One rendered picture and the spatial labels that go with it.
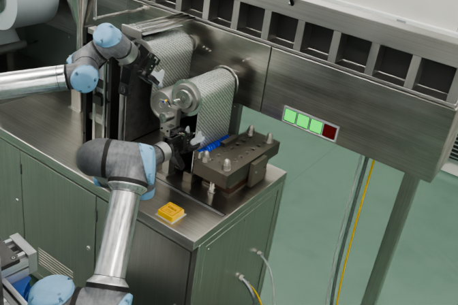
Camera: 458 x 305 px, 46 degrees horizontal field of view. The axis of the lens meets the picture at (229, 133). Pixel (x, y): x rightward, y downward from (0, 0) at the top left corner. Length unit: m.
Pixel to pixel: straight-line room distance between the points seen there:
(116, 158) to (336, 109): 0.94
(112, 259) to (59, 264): 1.21
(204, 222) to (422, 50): 0.98
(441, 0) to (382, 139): 2.38
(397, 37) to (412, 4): 2.43
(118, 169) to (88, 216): 0.83
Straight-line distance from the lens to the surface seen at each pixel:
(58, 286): 1.55
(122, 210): 1.54
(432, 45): 1.96
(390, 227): 2.44
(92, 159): 1.58
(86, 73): 1.58
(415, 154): 2.08
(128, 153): 1.56
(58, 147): 2.43
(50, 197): 2.53
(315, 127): 2.20
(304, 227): 3.63
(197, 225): 2.00
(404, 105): 2.04
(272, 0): 2.18
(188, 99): 2.07
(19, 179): 2.68
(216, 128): 2.24
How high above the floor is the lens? 2.12
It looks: 28 degrees down
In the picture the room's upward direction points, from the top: 8 degrees clockwise
